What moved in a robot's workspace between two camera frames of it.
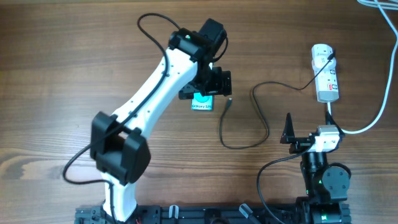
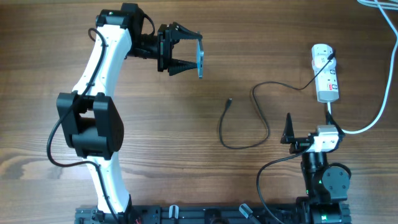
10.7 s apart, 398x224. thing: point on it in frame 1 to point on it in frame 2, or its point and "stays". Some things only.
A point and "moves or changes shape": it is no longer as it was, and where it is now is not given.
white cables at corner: (380, 4) stays
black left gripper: (216, 86) to (164, 38)
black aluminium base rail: (222, 214) stays
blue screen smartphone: (203, 102) moves or changes shape
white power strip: (324, 75) stays
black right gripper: (300, 144) stays
